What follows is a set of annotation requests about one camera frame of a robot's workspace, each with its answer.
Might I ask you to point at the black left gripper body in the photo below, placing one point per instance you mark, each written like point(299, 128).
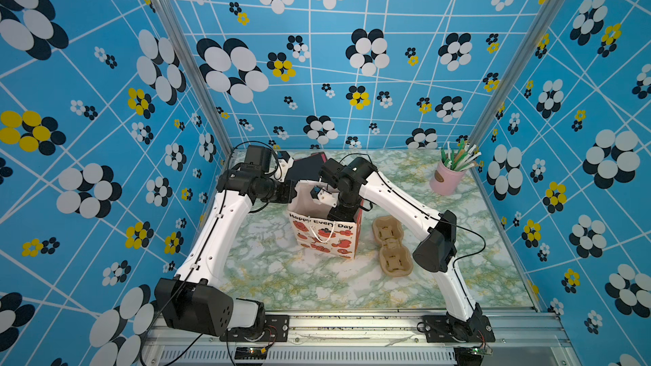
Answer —
point(281, 191)

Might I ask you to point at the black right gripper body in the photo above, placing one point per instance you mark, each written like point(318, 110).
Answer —
point(343, 210)

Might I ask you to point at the red white paper gift bag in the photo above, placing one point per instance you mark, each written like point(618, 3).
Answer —
point(313, 230)

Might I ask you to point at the brown pulp cup carrier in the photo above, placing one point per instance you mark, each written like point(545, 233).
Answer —
point(395, 259)

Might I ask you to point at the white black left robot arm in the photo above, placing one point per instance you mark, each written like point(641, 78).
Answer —
point(191, 300)

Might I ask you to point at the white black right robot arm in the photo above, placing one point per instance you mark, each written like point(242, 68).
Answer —
point(436, 232)

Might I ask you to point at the pink cup straw holder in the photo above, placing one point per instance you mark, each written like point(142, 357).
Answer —
point(445, 181)

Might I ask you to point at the green white wrapped straws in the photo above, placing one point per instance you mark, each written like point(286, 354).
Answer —
point(461, 157)

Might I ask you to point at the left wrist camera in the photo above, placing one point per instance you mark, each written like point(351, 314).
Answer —
point(285, 163)

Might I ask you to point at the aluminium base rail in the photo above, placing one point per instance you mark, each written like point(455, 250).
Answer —
point(518, 336)

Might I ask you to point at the left aluminium corner post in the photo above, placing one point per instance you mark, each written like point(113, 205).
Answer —
point(180, 44)

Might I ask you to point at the aluminium corner post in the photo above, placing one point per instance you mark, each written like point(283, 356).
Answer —
point(539, 27)
point(180, 44)

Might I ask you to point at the right aluminium corner post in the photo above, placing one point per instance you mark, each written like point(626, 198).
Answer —
point(539, 27)

